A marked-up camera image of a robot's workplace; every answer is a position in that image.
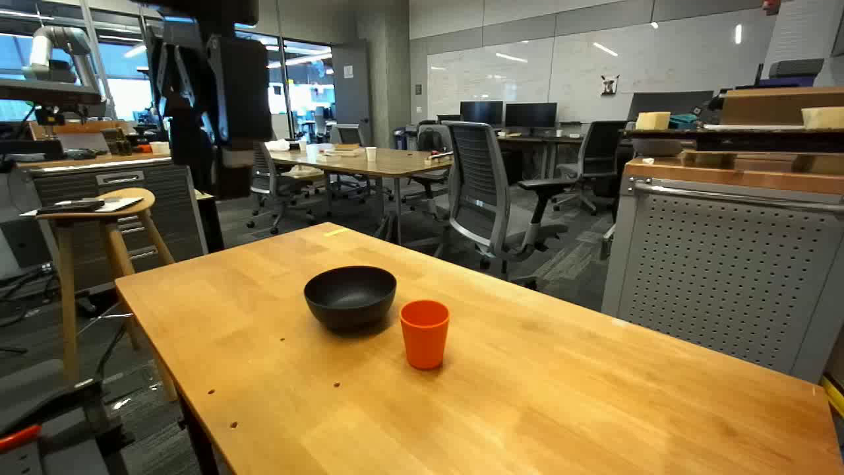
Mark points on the orange plastic cup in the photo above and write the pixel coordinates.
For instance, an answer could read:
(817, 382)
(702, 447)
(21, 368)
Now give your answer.
(425, 337)

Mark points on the black bowl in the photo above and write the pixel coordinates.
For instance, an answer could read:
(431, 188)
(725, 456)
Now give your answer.
(349, 304)

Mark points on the grey mesh office chair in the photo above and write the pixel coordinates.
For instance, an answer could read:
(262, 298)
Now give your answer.
(479, 186)

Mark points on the dark swivel chair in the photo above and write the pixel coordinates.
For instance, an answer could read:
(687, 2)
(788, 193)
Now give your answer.
(431, 145)

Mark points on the long wooden meeting table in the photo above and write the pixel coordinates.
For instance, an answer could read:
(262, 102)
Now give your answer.
(370, 160)

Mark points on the small black monitor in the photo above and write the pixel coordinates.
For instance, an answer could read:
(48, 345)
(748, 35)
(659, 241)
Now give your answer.
(482, 110)

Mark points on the dark office desk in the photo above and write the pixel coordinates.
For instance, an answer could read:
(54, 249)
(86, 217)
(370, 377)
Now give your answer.
(537, 139)

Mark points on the medium black monitor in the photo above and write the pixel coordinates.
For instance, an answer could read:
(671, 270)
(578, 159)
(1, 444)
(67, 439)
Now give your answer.
(531, 113)

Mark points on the grey swivel chair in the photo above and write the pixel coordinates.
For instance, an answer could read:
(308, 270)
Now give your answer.
(265, 179)

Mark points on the grey door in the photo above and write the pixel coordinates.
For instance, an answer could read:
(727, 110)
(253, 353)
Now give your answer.
(353, 81)

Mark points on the black office chair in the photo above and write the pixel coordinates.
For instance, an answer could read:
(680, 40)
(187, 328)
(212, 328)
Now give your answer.
(599, 153)

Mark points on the dark clothed standing person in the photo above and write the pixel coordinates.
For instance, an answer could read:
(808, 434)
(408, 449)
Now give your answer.
(234, 88)

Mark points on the small cardboard box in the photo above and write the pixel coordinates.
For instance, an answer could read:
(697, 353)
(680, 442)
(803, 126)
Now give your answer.
(652, 118)

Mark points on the grey cabinet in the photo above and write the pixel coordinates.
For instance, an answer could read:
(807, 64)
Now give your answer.
(167, 200)

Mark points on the grey perforated cart panel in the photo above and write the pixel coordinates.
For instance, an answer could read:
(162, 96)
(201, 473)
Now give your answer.
(722, 271)

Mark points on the white paper sheet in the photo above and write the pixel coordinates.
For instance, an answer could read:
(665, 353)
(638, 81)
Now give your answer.
(122, 204)

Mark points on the dark tablet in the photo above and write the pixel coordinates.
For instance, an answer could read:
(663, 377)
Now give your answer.
(77, 204)

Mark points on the wooden stool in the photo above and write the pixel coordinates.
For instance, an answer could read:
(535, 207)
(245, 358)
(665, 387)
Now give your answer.
(67, 263)

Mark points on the wooden shelf unit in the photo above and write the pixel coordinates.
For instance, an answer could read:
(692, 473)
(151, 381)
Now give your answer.
(774, 105)

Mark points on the black floor stand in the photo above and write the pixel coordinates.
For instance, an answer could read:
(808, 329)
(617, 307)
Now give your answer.
(81, 403)

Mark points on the pale cardboard box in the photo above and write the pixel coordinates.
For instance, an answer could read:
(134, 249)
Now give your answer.
(824, 117)

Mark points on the small wall poster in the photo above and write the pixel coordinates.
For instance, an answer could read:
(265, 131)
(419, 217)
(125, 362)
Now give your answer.
(610, 85)

